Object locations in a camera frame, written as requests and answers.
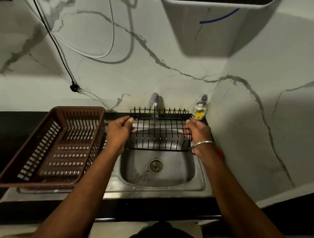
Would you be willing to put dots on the orange round container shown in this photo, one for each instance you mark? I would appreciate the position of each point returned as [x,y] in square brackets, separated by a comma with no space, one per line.
[220,152]

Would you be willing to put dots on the person's right hand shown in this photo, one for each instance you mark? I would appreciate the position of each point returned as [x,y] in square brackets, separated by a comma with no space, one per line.
[200,133]

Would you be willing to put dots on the brown plastic dish basket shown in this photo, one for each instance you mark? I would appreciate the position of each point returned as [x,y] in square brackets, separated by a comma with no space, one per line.
[59,147]

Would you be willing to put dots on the thin blue tube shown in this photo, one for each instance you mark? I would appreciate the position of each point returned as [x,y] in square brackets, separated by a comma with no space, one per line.
[219,18]

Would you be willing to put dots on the person's left forearm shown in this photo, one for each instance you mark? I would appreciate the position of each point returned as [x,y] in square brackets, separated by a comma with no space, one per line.
[78,196]

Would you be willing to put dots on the person's left hand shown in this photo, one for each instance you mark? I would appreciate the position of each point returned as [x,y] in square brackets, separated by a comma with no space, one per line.
[119,134]

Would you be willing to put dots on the person's right forearm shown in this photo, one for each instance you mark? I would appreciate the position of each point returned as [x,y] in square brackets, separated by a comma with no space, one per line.
[233,196]

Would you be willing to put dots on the chrome faucet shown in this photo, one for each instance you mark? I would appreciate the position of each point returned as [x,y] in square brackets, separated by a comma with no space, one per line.
[153,100]

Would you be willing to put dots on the clear dish soap bottle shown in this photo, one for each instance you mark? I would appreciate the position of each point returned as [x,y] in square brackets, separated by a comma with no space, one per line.
[200,108]

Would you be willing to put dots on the person's dark clothing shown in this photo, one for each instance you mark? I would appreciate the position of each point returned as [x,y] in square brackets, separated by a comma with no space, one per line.
[162,231]

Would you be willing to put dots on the black wire rack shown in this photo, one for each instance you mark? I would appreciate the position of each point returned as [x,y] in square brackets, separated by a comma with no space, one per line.
[159,117]

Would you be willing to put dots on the stainless steel sink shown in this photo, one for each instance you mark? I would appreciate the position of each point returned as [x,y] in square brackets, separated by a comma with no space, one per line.
[159,171]

